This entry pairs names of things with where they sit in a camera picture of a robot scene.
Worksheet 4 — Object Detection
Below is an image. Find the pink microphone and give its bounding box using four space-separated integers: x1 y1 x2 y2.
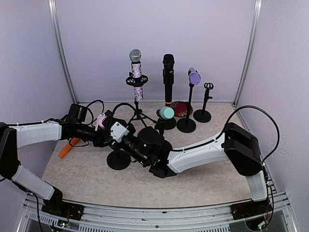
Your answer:
95 114 107 131

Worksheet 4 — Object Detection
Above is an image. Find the orange microphone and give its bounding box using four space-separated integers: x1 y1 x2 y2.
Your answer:
58 138 80 159

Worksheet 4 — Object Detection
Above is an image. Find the teal microphone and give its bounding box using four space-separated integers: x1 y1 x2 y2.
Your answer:
156 106 174 120

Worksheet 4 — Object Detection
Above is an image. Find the black desk stand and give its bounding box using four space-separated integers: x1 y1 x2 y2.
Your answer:
193 83 213 123

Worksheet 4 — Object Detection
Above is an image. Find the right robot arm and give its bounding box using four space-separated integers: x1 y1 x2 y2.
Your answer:
95 121 274 219

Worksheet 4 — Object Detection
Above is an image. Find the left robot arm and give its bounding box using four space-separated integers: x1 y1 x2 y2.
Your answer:
0 104 109 219

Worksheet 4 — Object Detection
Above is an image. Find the black tripod microphone stand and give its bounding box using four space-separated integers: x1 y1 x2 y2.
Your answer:
126 72 157 127

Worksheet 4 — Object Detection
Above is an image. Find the black stand under purple microphone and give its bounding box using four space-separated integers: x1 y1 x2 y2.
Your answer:
177 83 196 133

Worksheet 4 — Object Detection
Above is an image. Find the glitter microphone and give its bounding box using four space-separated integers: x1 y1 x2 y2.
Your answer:
129 49 143 102

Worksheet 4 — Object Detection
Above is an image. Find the black microphone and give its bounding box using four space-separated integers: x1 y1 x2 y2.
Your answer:
163 54 175 106

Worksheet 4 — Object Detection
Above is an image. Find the purple microphone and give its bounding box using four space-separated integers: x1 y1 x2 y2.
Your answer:
188 67 201 85

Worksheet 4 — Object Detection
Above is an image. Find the red patterned coaster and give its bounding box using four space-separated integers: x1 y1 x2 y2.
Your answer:
166 101 188 118

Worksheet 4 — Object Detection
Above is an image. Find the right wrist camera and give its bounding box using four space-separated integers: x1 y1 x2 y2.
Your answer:
110 122 136 143

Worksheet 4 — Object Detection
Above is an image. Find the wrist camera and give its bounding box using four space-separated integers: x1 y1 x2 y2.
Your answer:
110 122 136 143
66 104 87 124

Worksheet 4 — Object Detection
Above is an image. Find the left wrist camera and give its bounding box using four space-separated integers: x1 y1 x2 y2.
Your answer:
66 104 87 124

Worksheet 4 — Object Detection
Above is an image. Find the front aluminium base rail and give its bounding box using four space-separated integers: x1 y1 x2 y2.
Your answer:
16 192 299 232

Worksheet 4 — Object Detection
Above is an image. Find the black camera cable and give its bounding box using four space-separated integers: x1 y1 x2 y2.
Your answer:
214 105 281 165

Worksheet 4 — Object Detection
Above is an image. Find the left aluminium frame post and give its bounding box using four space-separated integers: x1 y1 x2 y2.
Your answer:
48 0 79 103

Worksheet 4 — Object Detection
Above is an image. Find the aluminium corner frame post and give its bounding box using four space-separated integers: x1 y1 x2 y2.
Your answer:
233 0 262 107

